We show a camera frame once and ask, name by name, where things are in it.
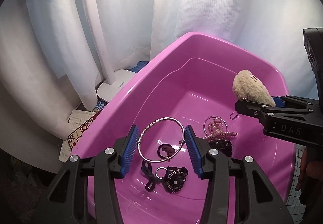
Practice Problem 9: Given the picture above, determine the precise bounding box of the large silver bangle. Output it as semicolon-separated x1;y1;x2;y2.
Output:
138;117;186;163

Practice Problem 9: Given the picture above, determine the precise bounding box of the thin silver hoop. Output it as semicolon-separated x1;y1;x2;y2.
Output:
203;116;229;139

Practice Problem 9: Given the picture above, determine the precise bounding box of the brown bear hair tie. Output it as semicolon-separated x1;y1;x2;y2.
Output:
157;143;176;161

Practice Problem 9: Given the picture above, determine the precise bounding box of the black cord hair tie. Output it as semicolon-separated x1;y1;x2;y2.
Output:
141;160;162;192

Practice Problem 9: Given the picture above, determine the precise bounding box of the pink plastic bin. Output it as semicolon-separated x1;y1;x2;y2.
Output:
68;32;297;224

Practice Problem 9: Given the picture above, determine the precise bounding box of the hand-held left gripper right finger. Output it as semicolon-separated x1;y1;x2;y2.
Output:
184;125;294;224

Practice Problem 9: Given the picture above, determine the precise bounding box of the person's right hand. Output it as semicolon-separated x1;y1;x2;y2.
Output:
296;150;323;204

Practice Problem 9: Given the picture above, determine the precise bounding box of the beige plush keychain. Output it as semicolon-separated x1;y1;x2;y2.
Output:
229;70;276;121

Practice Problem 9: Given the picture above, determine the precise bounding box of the red patterned card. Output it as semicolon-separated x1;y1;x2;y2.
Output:
67;117;95;149

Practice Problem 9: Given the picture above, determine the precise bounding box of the blue patterned cloth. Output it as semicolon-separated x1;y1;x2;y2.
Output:
130;61;149;73

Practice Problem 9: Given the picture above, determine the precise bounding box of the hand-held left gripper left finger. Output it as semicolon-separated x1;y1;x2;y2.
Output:
47;124;140;224

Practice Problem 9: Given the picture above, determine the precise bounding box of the white desk lamp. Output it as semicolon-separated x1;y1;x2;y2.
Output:
76;0;138;103

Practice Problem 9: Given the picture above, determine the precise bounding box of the white black checked cloth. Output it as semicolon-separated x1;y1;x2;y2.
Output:
285;143;307;224

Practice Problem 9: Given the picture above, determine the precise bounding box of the black lanyard with ring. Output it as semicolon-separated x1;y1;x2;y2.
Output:
161;166;189;194

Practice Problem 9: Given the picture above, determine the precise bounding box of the grid paper notebook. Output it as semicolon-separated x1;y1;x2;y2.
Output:
59;109;98;163

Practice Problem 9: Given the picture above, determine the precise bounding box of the round blue sticker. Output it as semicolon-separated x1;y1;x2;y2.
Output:
92;99;109;114

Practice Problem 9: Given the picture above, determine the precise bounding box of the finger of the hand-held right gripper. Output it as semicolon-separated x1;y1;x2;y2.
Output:
235;99;315;121
272;95;316;109

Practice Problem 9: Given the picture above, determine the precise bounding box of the pink beaded bracelet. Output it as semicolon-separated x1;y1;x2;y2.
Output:
203;117;238;142

